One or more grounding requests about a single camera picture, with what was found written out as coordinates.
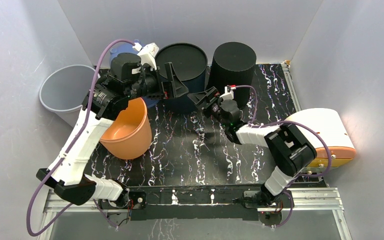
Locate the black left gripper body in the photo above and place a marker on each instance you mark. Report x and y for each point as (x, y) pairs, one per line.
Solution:
(153, 87)

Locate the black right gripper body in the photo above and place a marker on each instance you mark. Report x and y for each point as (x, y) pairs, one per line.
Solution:
(212, 103)

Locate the dark navy plastic bucket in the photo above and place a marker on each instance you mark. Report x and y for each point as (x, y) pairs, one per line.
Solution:
(189, 64)

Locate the black ribbed plastic bucket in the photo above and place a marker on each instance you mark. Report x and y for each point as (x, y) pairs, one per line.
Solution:
(232, 64)

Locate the orange plastic bucket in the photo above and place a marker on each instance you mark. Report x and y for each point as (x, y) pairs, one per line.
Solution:
(130, 135)

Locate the grey plastic bucket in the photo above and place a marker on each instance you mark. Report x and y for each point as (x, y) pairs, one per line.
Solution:
(65, 89)

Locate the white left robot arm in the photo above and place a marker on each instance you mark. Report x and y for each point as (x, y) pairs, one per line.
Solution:
(114, 114)

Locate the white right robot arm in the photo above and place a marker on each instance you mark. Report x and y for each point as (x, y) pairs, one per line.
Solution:
(289, 148)

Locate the white orange lidded bin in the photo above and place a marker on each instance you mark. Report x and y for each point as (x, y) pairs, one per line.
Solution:
(328, 125)

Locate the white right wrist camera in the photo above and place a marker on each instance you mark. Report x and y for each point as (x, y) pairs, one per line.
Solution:
(228, 93)

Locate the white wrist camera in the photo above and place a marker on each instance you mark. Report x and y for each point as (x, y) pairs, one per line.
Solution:
(147, 53)
(228, 93)

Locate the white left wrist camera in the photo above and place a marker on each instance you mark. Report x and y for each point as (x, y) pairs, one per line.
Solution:
(147, 53)

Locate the black front mounting rail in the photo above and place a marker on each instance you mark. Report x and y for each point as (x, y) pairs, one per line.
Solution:
(216, 202)

